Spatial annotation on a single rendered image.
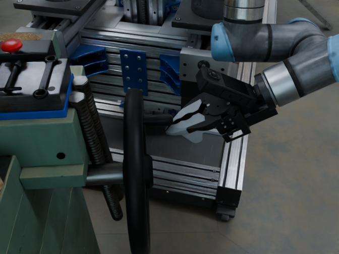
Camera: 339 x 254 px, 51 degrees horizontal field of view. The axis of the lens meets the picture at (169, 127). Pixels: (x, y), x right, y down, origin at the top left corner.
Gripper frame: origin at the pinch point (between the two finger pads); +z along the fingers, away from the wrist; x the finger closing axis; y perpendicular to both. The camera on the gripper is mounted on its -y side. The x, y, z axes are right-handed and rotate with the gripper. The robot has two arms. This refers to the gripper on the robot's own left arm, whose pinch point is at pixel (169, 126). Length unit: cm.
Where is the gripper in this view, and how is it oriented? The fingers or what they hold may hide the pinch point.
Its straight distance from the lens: 70.0
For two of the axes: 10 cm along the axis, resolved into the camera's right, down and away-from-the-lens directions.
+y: 5.0, 6.0, 6.3
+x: -0.7, -6.9, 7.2
